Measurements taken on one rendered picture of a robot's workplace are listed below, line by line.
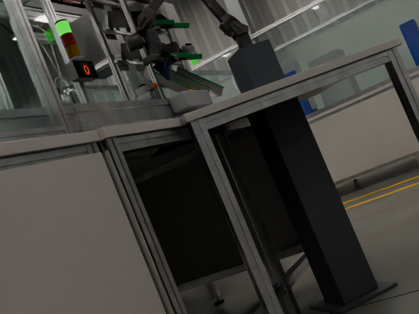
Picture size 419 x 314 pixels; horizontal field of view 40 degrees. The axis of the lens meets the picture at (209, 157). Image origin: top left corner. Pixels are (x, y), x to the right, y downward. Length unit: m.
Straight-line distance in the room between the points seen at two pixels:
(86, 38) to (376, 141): 3.36
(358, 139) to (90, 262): 4.96
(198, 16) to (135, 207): 10.39
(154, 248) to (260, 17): 9.93
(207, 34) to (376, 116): 6.24
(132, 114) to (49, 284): 0.75
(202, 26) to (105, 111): 10.07
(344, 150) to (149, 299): 4.82
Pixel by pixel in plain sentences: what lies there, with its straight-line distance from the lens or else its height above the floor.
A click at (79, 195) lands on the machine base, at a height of 0.71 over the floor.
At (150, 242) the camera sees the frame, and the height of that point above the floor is 0.53.
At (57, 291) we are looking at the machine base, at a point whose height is 0.53.
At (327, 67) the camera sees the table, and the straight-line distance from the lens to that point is 2.09.
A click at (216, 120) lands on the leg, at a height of 0.81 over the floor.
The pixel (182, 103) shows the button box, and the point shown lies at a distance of 2.02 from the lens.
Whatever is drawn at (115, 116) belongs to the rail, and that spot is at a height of 0.91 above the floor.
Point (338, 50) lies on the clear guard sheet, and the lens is 6.14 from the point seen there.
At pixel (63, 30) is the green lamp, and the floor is 1.37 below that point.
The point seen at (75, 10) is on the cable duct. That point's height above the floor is 2.12.
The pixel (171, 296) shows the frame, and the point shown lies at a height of 0.38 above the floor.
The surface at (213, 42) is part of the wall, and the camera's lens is 11.62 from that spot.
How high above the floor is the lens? 0.60
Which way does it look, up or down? 3 degrees up
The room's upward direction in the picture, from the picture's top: 23 degrees counter-clockwise
